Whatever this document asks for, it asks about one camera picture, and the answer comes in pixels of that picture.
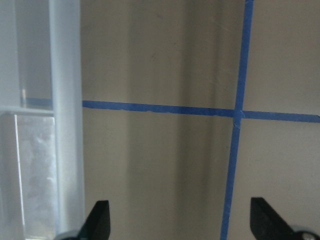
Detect clear plastic box lid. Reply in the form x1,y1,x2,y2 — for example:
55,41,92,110
0,0,85,240

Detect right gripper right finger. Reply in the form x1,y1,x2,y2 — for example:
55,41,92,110
250,197,297,240

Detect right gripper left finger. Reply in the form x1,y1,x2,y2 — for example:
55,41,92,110
79,200,111,240

